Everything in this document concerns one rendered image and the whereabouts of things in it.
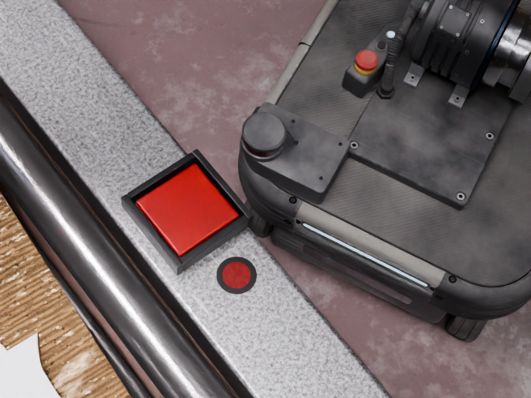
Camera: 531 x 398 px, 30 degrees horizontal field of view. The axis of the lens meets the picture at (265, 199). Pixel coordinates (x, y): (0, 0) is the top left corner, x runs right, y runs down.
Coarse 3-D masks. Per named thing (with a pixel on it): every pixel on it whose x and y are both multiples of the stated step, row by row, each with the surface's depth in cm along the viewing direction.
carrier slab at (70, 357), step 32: (0, 192) 78; (0, 224) 76; (0, 256) 75; (32, 256) 75; (0, 288) 74; (32, 288) 74; (0, 320) 73; (32, 320) 73; (64, 320) 73; (64, 352) 72; (96, 352) 72; (64, 384) 71; (96, 384) 71
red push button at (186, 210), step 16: (176, 176) 80; (192, 176) 80; (160, 192) 79; (176, 192) 79; (192, 192) 79; (208, 192) 79; (144, 208) 78; (160, 208) 79; (176, 208) 79; (192, 208) 79; (208, 208) 79; (224, 208) 79; (160, 224) 78; (176, 224) 78; (192, 224) 78; (208, 224) 78; (224, 224) 78; (176, 240) 77; (192, 240) 78
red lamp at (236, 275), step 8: (232, 264) 78; (240, 264) 78; (224, 272) 78; (232, 272) 78; (240, 272) 78; (248, 272) 78; (224, 280) 78; (232, 280) 78; (240, 280) 78; (248, 280) 78
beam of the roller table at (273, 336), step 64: (0, 0) 88; (0, 64) 85; (64, 64) 86; (64, 128) 83; (128, 128) 83; (128, 192) 81; (256, 256) 79; (192, 320) 76; (256, 320) 76; (320, 320) 77; (256, 384) 74; (320, 384) 75
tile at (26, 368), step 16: (32, 336) 71; (0, 352) 71; (16, 352) 71; (32, 352) 71; (0, 368) 70; (16, 368) 70; (32, 368) 70; (0, 384) 70; (16, 384) 70; (32, 384) 70; (48, 384) 70
